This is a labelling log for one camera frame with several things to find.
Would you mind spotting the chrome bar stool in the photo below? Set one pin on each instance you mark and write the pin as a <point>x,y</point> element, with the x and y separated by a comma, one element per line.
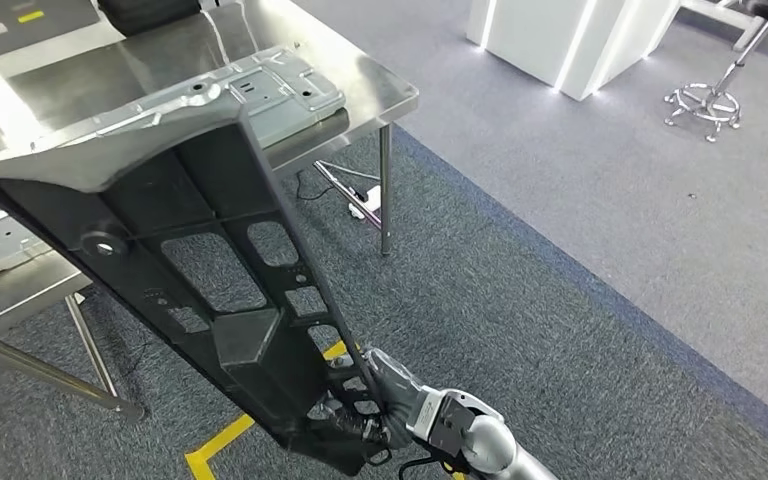
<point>712,102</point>

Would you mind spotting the black ribbed box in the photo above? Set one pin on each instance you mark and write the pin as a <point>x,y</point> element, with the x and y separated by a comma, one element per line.
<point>145,16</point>

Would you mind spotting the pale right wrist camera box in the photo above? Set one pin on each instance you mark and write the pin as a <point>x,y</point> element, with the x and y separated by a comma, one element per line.
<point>447,424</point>

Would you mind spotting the long black plastic part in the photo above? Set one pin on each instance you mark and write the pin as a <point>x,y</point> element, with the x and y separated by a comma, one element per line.
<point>251,344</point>

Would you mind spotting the white lit display counter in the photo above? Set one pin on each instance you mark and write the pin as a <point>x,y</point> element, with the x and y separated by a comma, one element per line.
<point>556,40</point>

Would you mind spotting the silver stamped metal panel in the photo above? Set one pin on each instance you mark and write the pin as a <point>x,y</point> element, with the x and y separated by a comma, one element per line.
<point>278,86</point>

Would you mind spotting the white power strip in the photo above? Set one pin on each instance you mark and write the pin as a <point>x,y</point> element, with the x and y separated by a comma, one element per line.
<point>367,199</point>

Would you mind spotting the stainless steel workbench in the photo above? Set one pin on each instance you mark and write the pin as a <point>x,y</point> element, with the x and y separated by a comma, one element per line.
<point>159,53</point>

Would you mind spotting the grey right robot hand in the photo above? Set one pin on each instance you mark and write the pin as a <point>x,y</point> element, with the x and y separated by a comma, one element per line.
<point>397,397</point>

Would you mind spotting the grey equipment box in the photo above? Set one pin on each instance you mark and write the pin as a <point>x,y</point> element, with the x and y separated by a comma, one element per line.
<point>39,26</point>

